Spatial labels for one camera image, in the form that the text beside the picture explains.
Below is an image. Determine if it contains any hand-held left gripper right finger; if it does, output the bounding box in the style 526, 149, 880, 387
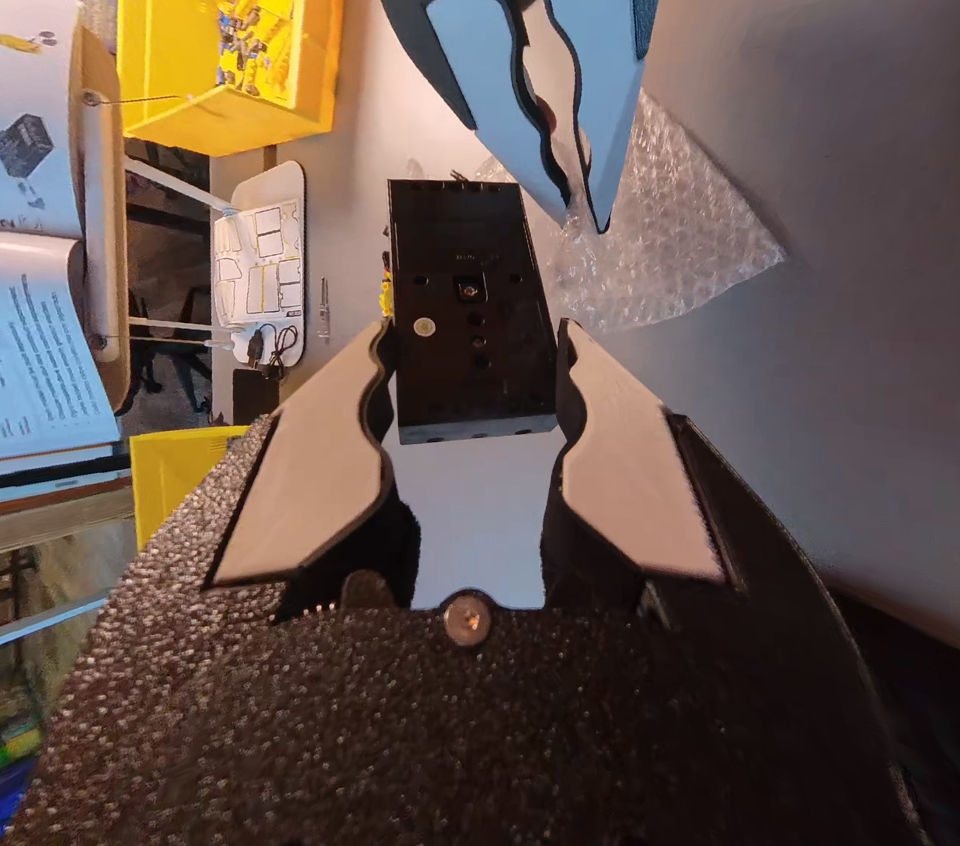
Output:
540, 319, 727, 613

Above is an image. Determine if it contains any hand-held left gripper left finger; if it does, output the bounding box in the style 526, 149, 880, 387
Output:
204, 319, 418, 621

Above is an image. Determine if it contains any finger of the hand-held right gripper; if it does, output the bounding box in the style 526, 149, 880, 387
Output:
426, 0, 573, 228
543, 0, 642, 236

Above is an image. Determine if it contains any heap of yellow grey pieces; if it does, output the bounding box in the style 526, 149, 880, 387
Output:
213, 0, 297, 97

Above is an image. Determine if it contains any black perforated building block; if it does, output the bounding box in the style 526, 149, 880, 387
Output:
386, 180, 560, 446

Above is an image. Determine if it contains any clear bubble wrap sheet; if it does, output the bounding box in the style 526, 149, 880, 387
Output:
472, 88, 789, 337

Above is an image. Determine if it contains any yellow storage bin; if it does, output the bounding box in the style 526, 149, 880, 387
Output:
129, 424, 252, 551
116, 0, 354, 157

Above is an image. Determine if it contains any grey desk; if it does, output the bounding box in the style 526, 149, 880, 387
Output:
210, 0, 960, 637

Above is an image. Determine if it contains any black box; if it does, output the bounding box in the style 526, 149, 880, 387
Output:
232, 369, 280, 427

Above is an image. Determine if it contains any open instruction booklet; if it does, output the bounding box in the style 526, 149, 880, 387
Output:
0, 0, 125, 480

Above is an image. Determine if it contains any black USB cable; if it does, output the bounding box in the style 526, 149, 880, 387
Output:
243, 324, 301, 382

